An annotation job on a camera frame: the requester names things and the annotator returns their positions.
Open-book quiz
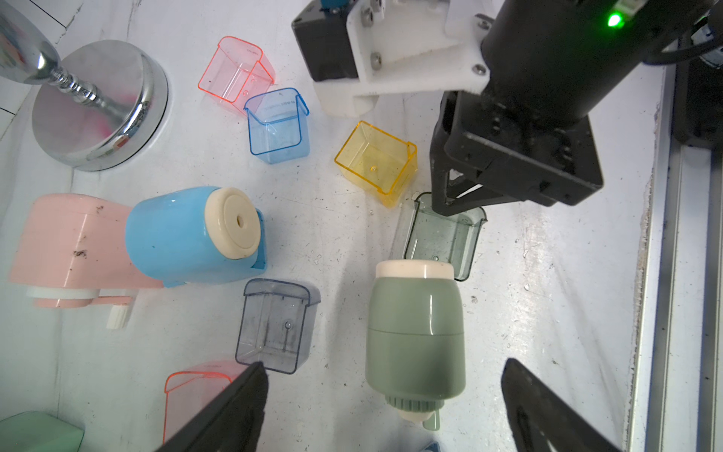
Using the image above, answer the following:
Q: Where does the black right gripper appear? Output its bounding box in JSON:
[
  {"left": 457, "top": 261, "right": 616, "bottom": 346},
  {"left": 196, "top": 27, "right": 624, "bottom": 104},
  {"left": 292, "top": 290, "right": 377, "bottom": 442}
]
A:
[{"left": 429, "top": 92, "right": 604, "bottom": 217}]

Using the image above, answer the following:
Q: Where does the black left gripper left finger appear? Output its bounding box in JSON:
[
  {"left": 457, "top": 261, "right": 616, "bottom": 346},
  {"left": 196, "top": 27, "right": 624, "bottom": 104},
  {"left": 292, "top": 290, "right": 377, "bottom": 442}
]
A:
[{"left": 159, "top": 363, "right": 269, "bottom": 451}]

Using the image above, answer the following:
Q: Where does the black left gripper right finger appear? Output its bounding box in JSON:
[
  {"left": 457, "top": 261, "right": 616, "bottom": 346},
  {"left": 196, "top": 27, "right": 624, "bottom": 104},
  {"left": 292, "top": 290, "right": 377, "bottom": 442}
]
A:
[{"left": 501, "top": 358, "right": 619, "bottom": 452}]

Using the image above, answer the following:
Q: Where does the clear dark green tray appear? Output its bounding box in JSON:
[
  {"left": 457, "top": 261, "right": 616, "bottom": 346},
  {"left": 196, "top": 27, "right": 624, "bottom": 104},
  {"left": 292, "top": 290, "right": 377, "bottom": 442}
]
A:
[{"left": 390, "top": 192, "right": 487, "bottom": 282}]

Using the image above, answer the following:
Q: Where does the clear grey tray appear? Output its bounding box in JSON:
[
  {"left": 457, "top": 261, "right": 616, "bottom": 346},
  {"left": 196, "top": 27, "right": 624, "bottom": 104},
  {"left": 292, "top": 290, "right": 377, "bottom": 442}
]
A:
[{"left": 235, "top": 278, "right": 321, "bottom": 375}]

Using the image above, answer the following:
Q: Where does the dark green pencil sharpener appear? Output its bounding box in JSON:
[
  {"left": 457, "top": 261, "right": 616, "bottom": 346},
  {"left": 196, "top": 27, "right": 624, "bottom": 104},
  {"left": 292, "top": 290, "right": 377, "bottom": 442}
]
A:
[{"left": 365, "top": 260, "right": 466, "bottom": 431}]

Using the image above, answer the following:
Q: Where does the light green pencil sharpener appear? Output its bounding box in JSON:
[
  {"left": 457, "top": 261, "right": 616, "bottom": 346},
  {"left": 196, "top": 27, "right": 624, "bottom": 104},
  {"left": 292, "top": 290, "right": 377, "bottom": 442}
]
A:
[{"left": 1, "top": 412, "right": 85, "bottom": 451}]

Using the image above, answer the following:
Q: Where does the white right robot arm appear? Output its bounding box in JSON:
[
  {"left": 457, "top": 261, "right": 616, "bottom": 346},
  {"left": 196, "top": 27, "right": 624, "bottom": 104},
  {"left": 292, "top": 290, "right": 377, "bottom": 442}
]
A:
[{"left": 429, "top": 1, "right": 722, "bottom": 217}]

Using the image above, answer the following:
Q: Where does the clear pink tray near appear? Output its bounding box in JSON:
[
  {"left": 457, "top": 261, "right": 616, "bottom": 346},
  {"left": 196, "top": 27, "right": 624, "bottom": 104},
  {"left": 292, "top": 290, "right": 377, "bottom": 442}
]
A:
[{"left": 163, "top": 361, "right": 247, "bottom": 443}]

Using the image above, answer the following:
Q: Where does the clear pink tray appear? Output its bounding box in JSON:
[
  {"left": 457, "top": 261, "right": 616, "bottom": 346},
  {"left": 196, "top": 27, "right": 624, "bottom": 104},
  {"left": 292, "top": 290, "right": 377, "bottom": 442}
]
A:
[
  {"left": 197, "top": 36, "right": 277, "bottom": 115},
  {"left": 163, "top": 361, "right": 247, "bottom": 443}
]

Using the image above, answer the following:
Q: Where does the clear yellow tray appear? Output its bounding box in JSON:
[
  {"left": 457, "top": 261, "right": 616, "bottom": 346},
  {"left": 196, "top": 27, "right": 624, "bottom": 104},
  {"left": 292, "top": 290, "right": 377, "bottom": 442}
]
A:
[{"left": 334, "top": 121, "right": 418, "bottom": 208}]

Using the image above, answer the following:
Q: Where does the blue pencil sharpener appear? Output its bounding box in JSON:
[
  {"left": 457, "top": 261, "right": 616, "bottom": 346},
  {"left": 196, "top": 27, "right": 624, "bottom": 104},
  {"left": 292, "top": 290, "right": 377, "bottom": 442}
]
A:
[{"left": 124, "top": 186, "right": 267, "bottom": 287}]

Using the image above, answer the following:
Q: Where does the clear blue tray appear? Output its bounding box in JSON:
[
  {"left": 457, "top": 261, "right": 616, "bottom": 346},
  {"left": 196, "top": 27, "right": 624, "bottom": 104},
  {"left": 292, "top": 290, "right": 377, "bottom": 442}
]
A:
[{"left": 244, "top": 88, "right": 311, "bottom": 165}]

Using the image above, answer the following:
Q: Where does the pink pencil sharpener far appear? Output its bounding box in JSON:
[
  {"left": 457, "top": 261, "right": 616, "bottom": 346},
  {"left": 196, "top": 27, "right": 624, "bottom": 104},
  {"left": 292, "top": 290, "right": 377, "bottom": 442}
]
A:
[{"left": 9, "top": 193, "right": 163, "bottom": 330}]

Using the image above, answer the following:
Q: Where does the clear pink tray far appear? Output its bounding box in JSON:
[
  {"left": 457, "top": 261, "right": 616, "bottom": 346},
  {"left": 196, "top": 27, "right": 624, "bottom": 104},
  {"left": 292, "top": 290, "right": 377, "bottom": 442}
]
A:
[{"left": 197, "top": 36, "right": 277, "bottom": 115}]

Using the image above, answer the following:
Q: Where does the chrome jewelry stand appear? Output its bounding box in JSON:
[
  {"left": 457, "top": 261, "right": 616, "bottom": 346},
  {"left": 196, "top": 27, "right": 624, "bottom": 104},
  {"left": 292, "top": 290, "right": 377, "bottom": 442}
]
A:
[{"left": 1, "top": 2, "right": 169, "bottom": 171}]

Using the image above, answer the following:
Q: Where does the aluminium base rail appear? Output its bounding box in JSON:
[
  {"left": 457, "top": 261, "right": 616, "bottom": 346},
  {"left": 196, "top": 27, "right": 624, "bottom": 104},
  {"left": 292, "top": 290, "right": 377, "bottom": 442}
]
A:
[{"left": 627, "top": 68, "right": 722, "bottom": 451}]

